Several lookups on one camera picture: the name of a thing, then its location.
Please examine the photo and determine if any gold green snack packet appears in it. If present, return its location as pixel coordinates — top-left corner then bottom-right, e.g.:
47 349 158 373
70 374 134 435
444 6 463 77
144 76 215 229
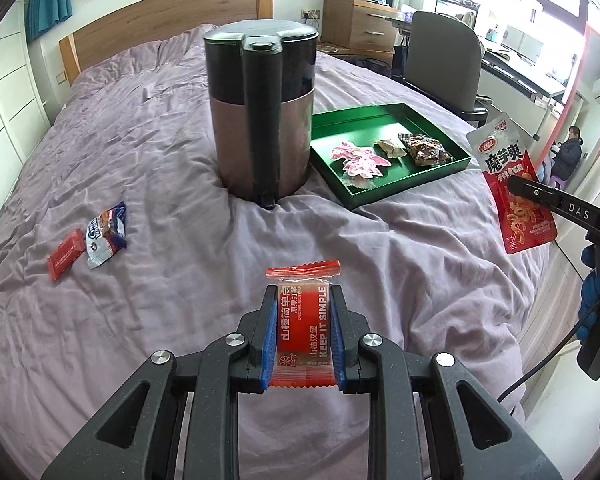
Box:
375 139 407 159

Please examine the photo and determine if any blue white gloved right hand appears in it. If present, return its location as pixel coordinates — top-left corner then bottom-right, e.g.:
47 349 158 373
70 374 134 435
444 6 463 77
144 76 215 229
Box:
577 245 600 341

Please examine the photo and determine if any black cable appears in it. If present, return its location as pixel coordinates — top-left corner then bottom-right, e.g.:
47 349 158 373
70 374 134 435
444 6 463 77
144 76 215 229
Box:
496 278 600 403

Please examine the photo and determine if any black and bronze trash bin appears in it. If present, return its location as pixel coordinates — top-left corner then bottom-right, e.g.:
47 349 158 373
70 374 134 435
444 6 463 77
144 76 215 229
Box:
204 20 318 210

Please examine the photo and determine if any silver blue cookie packet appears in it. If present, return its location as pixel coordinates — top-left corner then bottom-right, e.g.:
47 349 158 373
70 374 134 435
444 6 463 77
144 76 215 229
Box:
85 202 126 270

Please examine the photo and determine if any purple bed duvet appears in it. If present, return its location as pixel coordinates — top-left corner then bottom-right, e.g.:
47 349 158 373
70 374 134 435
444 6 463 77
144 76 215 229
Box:
0 27 548 479

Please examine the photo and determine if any brown chocolate snack packet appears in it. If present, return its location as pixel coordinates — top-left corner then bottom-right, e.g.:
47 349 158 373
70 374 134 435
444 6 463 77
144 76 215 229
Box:
399 132 452 168

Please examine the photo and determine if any white desk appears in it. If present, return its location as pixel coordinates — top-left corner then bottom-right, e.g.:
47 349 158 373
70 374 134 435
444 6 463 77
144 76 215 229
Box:
481 48 566 101

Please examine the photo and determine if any wooden drawer nightstand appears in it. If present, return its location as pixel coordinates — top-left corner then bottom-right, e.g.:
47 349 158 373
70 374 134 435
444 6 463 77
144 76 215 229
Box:
321 0 398 64

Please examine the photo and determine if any grey office chair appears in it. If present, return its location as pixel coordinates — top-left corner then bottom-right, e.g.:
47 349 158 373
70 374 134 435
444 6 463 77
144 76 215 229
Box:
401 11 488 126

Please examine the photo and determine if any red spicy strip snack packet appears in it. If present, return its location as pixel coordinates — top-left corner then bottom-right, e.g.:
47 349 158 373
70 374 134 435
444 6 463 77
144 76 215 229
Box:
467 113 557 255

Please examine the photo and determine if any person in dark jacket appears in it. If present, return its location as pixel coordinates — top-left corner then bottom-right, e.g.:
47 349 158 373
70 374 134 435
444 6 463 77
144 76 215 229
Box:
552 126 583 181

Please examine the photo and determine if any pink My Melody snack bag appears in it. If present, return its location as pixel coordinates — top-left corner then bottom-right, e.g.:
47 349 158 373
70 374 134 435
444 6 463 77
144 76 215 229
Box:
330 141 391 180

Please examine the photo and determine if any small red hawthorn snack packet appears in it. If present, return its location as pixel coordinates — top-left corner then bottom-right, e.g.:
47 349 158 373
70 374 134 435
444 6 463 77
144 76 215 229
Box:
266 259 341 388

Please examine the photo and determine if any white sliding wardrobe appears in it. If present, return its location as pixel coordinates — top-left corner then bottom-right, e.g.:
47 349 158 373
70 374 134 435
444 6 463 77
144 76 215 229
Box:
0 0 50 211

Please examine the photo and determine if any green tray box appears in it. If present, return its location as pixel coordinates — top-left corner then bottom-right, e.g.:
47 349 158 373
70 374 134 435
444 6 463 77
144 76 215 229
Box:
311 104 470 209

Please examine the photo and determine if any dark red snack packet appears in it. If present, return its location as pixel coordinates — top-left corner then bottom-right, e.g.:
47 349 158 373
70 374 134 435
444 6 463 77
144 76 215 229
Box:
47 229 86 282

